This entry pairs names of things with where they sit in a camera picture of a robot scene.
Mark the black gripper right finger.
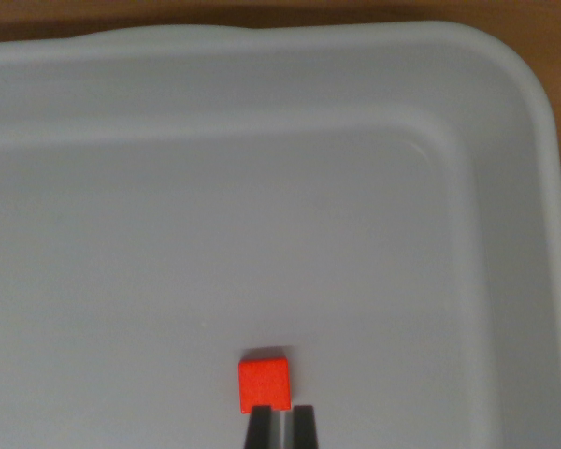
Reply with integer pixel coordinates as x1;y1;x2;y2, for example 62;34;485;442
291;404;320;449

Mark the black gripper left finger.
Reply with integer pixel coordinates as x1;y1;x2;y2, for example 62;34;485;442
243;404;273;449

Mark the red block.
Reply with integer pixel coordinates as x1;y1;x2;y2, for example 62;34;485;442
237;355;293;415

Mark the white plastic bin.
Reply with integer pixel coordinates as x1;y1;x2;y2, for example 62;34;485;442
0;20;561;449

